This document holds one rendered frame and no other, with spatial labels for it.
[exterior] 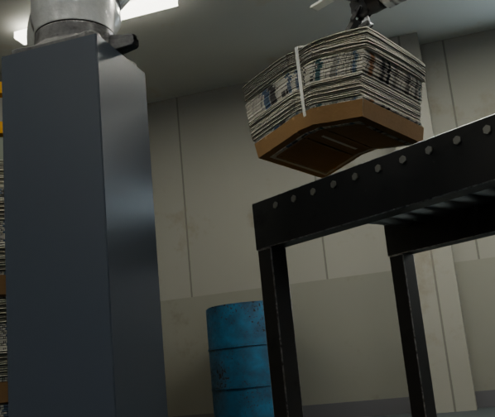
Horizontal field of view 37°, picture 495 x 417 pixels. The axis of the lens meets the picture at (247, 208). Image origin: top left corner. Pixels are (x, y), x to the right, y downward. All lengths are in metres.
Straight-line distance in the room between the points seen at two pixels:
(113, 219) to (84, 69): 0.28
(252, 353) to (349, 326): 0.97
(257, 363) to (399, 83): 3.74
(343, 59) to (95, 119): 0.74
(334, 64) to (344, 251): 4.31
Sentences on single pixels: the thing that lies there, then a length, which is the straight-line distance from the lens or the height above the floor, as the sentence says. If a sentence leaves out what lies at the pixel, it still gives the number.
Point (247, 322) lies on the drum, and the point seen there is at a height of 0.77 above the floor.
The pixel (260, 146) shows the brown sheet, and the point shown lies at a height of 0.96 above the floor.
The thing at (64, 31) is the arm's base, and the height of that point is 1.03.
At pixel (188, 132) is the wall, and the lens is 6.72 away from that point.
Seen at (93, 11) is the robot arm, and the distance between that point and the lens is 1.47.
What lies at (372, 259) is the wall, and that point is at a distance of 6.03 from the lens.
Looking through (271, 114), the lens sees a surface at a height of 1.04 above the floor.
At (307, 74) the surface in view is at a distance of 1.89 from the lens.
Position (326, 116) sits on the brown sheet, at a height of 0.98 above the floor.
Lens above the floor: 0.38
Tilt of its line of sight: 13 degrees up
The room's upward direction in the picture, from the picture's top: 6 degrees counter-clockwise
